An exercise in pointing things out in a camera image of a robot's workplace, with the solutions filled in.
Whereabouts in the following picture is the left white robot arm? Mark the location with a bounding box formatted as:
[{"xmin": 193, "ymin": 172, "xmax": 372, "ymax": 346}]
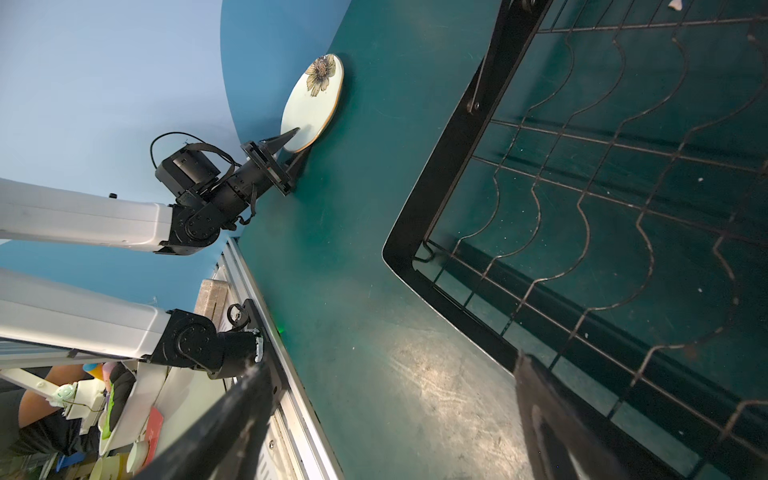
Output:
[{"xmin": 1, "ymin": 127, "xmax": 305, "ymax": 378}]

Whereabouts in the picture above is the black wire dish rack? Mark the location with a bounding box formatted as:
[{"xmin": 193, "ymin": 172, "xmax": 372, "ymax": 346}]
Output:
[{"xmin": 383, "ymin": 1, "xmax": 767, "ymax": 479}]

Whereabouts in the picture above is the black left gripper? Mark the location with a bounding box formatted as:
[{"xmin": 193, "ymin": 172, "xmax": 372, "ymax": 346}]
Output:
[{"xmin": 241, "ymin": 127, "xmax": 311, "ymax": 196}]

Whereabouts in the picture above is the aluminium frame rail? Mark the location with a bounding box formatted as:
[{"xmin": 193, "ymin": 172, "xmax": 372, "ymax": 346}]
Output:
[{"xmin": 217, "ymin": 239, "xmax": 344, "ymax": 479}]

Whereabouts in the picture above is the person forearm, background clutter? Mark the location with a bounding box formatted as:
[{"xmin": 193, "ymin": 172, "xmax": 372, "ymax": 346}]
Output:
[{"xmin": 1, "ymin": 362, "xmax": 135, "ymax": 458}]

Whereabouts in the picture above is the mint green leaf plate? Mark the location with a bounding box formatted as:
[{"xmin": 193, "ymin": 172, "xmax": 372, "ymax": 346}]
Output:
[{"xmin": 280, "ymin": 54, "xmax": 344, "ymax": 152}]

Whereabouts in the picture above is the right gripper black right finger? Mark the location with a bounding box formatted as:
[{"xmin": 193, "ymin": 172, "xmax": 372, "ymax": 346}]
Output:
[{"xmin": 513, "ymin": 352, "xmax": 630, "ymax": 479}]

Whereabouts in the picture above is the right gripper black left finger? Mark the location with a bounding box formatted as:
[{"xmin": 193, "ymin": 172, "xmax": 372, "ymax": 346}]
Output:
[{"xmin": 136, "ymin": 363, "xmax": 274, "ymax": 479}]

